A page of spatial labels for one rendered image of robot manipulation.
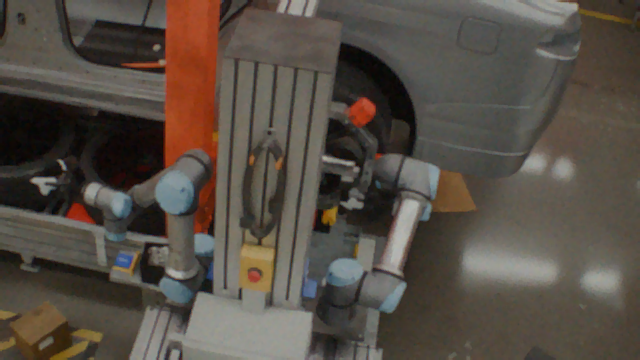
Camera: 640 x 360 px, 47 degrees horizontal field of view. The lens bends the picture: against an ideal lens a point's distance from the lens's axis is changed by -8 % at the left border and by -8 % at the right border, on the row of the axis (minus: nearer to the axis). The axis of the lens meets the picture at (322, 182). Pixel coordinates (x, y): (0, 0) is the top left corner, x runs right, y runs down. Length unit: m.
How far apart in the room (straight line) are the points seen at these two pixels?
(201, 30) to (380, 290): 1.08
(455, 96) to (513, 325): 1.31
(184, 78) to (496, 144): 1.44
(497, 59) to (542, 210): 1.71
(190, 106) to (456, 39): 1.11
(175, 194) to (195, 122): 0.74
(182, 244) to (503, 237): 2.47
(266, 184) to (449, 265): 2.40
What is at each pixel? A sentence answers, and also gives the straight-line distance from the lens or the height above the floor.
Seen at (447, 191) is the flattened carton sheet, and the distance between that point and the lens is 4.73.
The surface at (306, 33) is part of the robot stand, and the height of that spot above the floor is 2.03.
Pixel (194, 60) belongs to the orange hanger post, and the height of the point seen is 1.45.
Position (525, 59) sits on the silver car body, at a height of 1.40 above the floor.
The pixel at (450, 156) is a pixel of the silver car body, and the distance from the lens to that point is 3.61.
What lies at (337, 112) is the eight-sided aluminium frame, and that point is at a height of 1.11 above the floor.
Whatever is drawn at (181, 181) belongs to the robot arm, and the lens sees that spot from 2.32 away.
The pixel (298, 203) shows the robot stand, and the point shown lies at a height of 1.62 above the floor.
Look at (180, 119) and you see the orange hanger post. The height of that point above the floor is 1.17.
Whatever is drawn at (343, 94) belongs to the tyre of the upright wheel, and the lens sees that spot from 3.30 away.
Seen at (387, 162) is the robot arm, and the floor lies 1.27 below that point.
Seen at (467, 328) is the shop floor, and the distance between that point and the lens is 4.02.
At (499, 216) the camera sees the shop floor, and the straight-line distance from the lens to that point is 4.69.
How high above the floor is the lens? 2.97
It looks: 40 degrees down
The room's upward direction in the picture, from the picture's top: 9 degrees clockwise
